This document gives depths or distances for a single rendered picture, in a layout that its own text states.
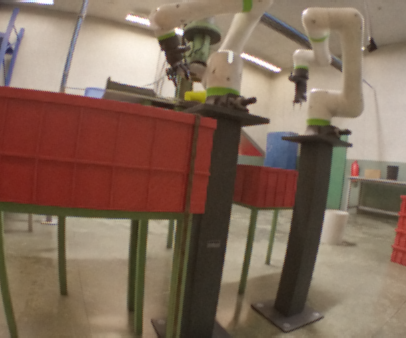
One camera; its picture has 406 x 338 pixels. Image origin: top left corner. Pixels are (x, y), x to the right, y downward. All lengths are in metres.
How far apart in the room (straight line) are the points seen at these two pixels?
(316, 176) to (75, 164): 1.00
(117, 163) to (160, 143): 0.10
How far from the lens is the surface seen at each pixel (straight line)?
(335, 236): 3.07
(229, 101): 0.86
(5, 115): 0.54
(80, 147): 0.52
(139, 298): 1.05
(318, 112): 1.26
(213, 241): 0.92
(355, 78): 1.25
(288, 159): 7.42
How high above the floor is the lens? 0.73
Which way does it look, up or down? 1 degrees down
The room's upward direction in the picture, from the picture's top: 7 degrees clockwise
